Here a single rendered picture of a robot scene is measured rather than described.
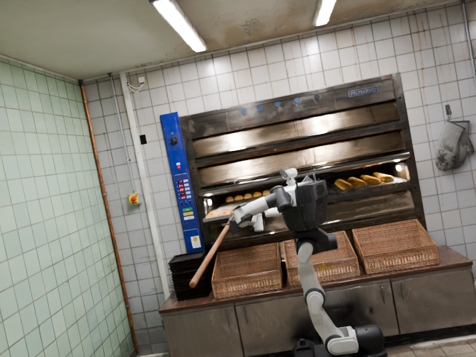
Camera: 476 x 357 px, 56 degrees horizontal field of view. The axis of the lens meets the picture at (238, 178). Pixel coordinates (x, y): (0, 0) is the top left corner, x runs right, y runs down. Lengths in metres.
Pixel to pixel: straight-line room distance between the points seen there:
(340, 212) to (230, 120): 1.26
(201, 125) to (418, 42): 1.97
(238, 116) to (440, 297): 2.17
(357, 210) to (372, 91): 1.03
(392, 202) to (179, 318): 2.04
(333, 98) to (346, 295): 1.65
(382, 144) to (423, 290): 1.24
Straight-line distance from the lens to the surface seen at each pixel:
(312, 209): 2.95
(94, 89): 4.32
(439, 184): 4.19
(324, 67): 4.03
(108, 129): 4.24
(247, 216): 2.86
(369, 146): 4.03
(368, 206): 4.07
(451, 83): 4.24
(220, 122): 4.01
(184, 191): 4.03
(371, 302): 3.68
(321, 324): 3.27
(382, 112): 4.06
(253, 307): 3.64
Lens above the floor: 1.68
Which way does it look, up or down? 3 degrees down
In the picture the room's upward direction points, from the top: 11 degrees counter-clockwise
